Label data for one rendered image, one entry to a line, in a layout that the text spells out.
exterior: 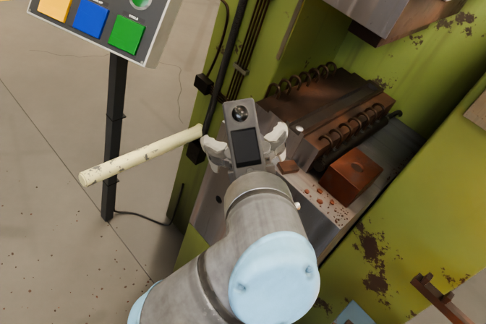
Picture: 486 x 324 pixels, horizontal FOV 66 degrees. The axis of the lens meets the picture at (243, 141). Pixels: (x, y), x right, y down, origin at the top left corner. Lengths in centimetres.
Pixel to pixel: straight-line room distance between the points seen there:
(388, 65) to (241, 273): 99
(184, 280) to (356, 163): 58
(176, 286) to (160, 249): 131
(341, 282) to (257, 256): 88
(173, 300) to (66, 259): 131
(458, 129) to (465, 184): 12
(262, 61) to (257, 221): 72
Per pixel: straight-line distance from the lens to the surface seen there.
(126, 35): 99
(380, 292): 118
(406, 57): 123
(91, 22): 103
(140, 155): 118
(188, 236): 131
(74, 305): 163
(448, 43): 119
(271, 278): 37
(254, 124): 52
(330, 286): 127
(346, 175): 85
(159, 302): 44
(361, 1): 73
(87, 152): 206
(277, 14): 101
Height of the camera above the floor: 150
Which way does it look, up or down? 41 degrees down
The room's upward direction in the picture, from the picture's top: 22 degrees clockwise
